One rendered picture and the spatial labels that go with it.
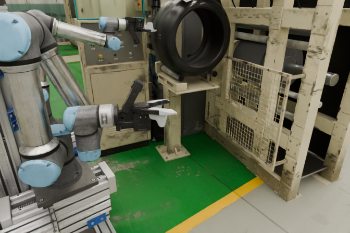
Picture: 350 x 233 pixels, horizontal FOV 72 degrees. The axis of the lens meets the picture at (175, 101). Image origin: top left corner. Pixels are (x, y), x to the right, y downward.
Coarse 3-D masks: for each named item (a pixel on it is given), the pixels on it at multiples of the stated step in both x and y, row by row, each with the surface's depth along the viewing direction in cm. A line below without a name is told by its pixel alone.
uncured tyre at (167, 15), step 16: (176, 0) 156; (192, 0) 152; (208, 0) 156; (160, 16) 159; (176, 16) 150; (208, 16) 187; (224, 16) 165; (160, 32) 155; (176, 32) 153; (208, 32) 193; (224, 32) 169; (160, 48) 160; (176, 48) 157; (208, 48) 196; (224, 48) 174; (176, 64) 163; (192, 64) 195; (208, 64) 172
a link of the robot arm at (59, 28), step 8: (40, 16) 117; (48, 16) 119; (48, 24) 118; (56, 24) 120; (64, 24) 122; (56, 32) 121; (64, 32) 122; (72, 32) 124; (80, 32) 126; (88, 32) 128; (96, 32) 131; (80, 40) 128; (88, 40) 129; (96, 40) 130; (104, 40) 132; (112, 40) 132; (112, 48) 134
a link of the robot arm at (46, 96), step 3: (45, 90) 131; (45, 93) 129; (45, 96) 129; (48, 96) 137; (45, 99) 129; (48, 99) 132; (45, 102) 129; (48, 102) 132; (48, 105) 132; (48, 108) 132; (48, 111) 132; (51, 111) 135; (48, 114) 132
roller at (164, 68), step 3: (162, 66) 194; (165, 66) 193; (162, 69) 192; (165, 69) 188; (168, 69) 184; (168, 72) 183; (171, 72) 178; (174, 72) 175; (171, 75) 178; (174, 75) 173; (177, 75) 170; (180, 75) 168; (177, 78) 169; (180, 78) 168; (183, 78) 169; (180, 81) 169
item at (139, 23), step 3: (126, 18) 147; (129, 18) 148; (132, 18) 149; (135, 18) 149; (138, 18) 148; (126, 21) 147; (129, 21) 149; (132, 21) 149; (135, 21) 150; (138, 21) 149; (141, 21) 151; (126, 24) 147; (129, 24) 152; (132, 24) 150; (135, 24) 150; (138, 24) 150; (141, 24) 152; (126, 27) 147; (129, 27) 150; (135, 27) 150; (138, 27) 150; (141, 27) 152; (126, 30) 149; (135, 30) 151; (138, 30) 151
